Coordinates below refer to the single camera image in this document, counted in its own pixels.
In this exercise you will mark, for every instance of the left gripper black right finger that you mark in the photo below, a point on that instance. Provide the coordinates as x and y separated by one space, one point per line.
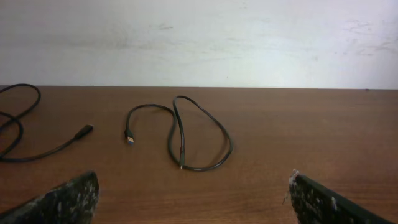
314 203

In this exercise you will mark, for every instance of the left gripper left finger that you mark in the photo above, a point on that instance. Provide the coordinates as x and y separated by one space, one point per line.
73 202

